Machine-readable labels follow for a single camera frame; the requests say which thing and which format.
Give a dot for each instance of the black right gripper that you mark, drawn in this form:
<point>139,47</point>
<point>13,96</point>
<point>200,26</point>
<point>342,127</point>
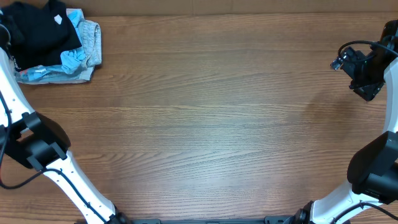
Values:
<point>367,90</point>

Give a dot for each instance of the black t-shirt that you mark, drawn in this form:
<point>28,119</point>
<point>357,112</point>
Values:
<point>18,28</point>

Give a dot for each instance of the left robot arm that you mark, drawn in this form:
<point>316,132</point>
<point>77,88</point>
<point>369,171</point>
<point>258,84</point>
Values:
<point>39,143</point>

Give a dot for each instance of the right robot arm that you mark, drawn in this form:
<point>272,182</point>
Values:
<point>372,171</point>

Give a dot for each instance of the grey patterned folded garment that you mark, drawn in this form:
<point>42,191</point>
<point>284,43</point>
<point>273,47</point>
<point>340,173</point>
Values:
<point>90,35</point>

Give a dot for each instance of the light blue folded garment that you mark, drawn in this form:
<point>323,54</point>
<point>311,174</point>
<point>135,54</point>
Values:
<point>70,59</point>

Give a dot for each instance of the folded black garment on pile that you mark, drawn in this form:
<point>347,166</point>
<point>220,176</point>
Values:
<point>48,32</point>

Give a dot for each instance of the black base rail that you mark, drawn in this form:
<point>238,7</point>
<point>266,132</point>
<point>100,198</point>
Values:
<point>267,220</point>

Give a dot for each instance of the brown cardboard back wall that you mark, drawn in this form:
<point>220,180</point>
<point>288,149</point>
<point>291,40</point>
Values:
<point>208,7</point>

